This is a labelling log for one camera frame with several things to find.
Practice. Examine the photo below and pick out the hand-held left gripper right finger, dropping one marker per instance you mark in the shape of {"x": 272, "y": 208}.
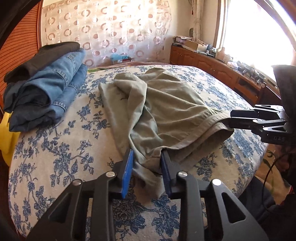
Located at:
{"x": 165, "y": 172}

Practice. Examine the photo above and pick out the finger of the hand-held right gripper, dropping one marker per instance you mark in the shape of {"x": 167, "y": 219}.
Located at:
{"x": 245, "y": 113}
{"x": 245, "y": 124}

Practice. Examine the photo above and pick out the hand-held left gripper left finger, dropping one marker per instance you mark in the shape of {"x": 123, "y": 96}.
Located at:
{"x": 128, "y": 176}

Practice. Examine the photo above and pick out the grey-green pants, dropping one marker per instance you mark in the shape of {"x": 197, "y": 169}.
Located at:
{"x": 166, "y": 111}

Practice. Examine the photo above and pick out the folded dark navy pants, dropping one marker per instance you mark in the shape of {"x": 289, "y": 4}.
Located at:
{"x": 23, "y": 111}

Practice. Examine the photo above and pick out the black spare grippers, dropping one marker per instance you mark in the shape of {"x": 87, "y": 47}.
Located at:
{"x": 251, "y": 73}

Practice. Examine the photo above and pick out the white containers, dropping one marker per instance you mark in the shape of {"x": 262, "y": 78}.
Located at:
{"x": 232, "y": 65}

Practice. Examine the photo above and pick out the white plastic bottle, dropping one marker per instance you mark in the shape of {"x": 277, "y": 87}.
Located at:
{"x": 220, "y": 55}

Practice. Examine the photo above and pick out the bed with blue floral sheet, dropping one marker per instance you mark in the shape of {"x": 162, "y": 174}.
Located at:
{"x": 69, "y": 150}

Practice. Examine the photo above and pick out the long wooden cabinet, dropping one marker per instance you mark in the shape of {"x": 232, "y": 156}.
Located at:
{"x": 203, "y": 62}

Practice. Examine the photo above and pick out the dark blue bottle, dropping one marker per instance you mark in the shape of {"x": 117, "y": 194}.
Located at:
{"x": 209, "y": 49}

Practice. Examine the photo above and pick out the window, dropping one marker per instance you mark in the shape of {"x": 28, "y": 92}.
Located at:
{"x": 249, "y": 34}

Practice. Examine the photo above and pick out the person's dark clothing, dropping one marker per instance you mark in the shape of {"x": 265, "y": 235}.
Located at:
{"x": 277, "y": 220}

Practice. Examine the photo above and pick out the open cardboard box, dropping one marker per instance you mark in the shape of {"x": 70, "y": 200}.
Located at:
{"x": 193, "y": 45}

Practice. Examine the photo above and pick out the pile of papers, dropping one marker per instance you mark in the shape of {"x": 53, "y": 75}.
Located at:
{"x": 181, "y": 39}

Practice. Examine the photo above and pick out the pale window curtain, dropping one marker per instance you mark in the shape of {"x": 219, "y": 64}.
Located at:
{"x": 198, "y": 20}

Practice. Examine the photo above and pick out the colourful floral blanket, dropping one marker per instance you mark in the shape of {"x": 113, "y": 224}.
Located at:
{"x": 138, "y": 64}

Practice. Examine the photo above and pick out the small cardboard box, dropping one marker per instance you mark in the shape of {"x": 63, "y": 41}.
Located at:
{"x": 124, "y": 61}

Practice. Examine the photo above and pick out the blue plastic bag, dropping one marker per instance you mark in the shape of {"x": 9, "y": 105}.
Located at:
{"x": 118, "y": 57}

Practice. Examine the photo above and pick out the folded blue jeans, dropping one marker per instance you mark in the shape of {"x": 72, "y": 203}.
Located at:
{"x": 57, "y": 76}

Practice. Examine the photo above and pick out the yellow plush toy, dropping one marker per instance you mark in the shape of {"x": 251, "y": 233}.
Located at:
{"x": 7, "y": 139}

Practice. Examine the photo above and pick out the sheer circle-patterned curtain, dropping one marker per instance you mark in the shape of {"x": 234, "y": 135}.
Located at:
{"x": 104, "y": 27}

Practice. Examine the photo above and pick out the wooden louvred wardrobe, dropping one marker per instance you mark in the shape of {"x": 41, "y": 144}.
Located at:
{"x": 20, "y": 46}

